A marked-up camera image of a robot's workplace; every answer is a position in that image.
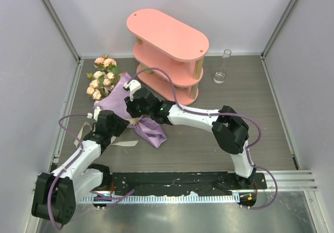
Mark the cream ribbon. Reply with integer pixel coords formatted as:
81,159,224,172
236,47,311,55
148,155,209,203
74,117,142,147

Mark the white slotted cable duct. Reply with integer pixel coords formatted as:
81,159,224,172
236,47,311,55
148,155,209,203
77,193,240,204

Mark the purple wrapping paper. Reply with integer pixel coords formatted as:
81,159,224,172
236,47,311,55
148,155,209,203
93,73,167,148

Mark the clear glass vase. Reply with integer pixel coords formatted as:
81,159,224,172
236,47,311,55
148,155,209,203
213,49,232,84

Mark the pink flower bouquet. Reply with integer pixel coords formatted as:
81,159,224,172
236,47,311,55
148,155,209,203
86,54,121,104

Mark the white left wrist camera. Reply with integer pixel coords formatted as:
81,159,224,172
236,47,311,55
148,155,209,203
86,106,102,121

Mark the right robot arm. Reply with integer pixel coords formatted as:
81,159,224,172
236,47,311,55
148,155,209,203
125,88,256,189

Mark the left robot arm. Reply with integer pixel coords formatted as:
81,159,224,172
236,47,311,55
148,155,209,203
31,108,130,230

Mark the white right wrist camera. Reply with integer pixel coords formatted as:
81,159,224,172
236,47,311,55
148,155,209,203
123,79,141,101

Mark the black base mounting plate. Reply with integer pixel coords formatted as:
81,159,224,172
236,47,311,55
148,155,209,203
93,171,267,196

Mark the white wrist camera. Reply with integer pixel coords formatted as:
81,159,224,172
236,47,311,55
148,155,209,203
123,79,141,101
86,106,102,121

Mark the pink three-tier shelf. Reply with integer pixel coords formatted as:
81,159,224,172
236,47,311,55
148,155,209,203
127,9,209,106

